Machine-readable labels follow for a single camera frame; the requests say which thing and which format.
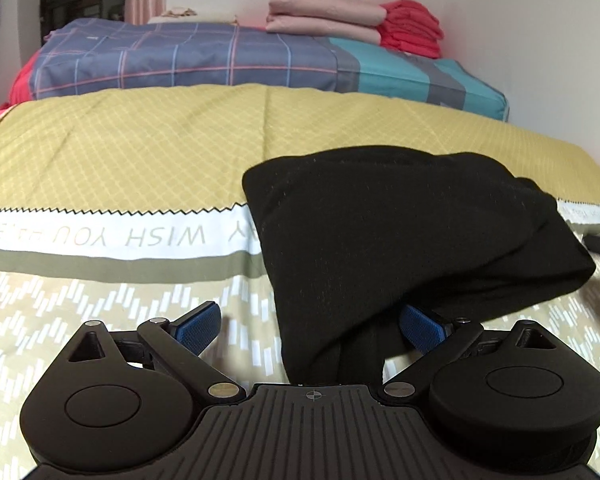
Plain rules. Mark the yellow patterned bed sheet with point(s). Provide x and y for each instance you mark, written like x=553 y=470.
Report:
x=130 y=150

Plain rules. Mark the black pants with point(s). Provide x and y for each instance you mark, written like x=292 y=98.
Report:
x=390 y=240

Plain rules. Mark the white pillow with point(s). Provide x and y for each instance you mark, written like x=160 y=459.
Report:
x=200 y=17

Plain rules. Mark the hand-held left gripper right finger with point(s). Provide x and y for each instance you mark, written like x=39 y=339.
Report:
x=422 y=330

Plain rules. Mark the blue plaid folded quilt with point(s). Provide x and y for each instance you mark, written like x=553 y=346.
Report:
x=205 y=60

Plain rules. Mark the red folded blanket stack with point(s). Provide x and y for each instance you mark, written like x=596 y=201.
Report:
x=412 y=27

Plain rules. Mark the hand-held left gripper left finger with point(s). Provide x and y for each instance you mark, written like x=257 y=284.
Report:
x=197 y=327

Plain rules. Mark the pink folded quilt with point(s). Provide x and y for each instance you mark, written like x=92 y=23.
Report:
x=325 y=10

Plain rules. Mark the red fleece blanket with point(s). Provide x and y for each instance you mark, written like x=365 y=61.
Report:
x=15 y=85

